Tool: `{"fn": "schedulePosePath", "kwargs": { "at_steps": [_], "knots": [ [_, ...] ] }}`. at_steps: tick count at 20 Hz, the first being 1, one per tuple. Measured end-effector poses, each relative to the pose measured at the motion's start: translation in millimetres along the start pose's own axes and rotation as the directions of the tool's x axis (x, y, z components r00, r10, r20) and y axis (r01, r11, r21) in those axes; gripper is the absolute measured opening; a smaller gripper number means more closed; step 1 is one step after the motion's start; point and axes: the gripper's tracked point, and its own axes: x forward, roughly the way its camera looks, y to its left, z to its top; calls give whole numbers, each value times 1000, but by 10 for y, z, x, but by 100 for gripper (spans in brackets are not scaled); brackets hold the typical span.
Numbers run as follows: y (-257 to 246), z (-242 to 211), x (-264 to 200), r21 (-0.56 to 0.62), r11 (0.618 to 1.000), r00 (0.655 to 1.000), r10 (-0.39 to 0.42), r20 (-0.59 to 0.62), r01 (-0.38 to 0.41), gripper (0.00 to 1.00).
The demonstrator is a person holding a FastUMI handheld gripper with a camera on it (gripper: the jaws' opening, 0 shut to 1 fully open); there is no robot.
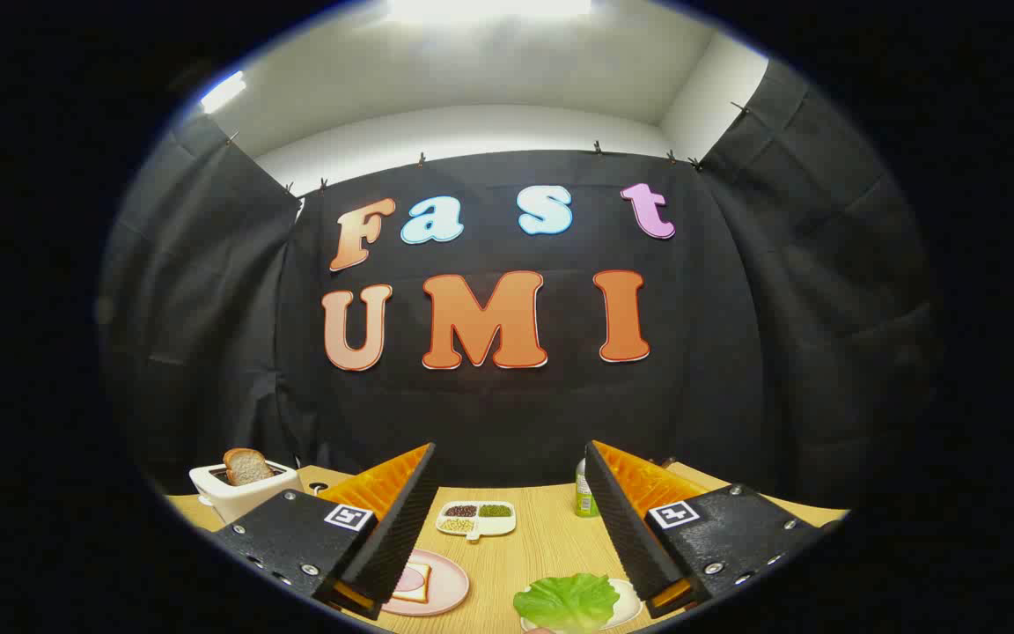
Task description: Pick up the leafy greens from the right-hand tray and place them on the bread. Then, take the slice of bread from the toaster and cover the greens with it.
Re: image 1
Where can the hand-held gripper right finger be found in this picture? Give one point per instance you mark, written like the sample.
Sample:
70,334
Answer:
621,528

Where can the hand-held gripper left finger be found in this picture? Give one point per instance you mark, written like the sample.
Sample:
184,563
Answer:
401,528

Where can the green lettuce leaf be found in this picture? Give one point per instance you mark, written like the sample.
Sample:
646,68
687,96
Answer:
569,600

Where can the thick brown crust bread slice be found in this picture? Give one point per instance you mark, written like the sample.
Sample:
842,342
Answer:
248,467

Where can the green label metal bottle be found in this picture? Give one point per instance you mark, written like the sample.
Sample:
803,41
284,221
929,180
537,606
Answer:
583,497

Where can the pink ham slice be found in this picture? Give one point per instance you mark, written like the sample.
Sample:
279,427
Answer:
410,581

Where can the yellow soybeans pile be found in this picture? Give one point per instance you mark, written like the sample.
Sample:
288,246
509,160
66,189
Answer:
458,525

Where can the dark red beans pile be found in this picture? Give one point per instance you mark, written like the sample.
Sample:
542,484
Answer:
460,510

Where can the square white bread slice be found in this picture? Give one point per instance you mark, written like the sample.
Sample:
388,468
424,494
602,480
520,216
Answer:
423,594

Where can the white plate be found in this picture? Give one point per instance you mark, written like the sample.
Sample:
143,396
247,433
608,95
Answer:
629,603

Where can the pink plate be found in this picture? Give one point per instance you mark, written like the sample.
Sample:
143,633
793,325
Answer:
451,586

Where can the white divided dish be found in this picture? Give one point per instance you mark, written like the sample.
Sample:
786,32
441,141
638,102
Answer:
494,526

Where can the green beans pile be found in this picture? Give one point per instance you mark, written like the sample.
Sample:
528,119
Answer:
495,510

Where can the black backdrop cloth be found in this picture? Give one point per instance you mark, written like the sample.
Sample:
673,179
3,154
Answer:
516,414

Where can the white toaster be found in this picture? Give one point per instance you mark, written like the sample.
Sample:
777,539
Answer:
238,504

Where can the small ceiling light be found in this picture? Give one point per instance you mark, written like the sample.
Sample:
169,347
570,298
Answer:
223,92

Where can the large ceiling light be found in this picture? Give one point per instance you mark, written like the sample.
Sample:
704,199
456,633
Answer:
489,7

